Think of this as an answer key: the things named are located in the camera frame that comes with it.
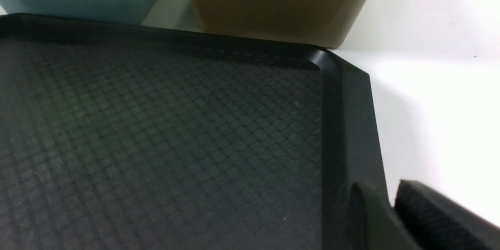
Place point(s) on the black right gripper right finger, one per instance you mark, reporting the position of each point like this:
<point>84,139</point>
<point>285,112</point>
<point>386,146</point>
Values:
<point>438,223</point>

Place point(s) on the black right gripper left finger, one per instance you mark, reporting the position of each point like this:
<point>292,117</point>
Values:
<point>373,224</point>

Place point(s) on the black plastic serving tray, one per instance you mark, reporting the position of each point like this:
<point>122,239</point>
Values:
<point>125,137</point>

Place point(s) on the brown plastic bin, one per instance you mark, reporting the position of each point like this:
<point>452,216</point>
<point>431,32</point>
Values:
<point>325,23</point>

